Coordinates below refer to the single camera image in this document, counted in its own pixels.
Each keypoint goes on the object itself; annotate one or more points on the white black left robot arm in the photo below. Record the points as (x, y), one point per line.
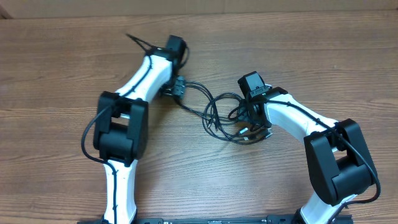
(122, 119)

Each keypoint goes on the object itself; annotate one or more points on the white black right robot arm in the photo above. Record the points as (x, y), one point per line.
(340, 166)

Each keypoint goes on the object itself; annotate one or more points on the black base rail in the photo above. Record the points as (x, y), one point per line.
(217, 220)

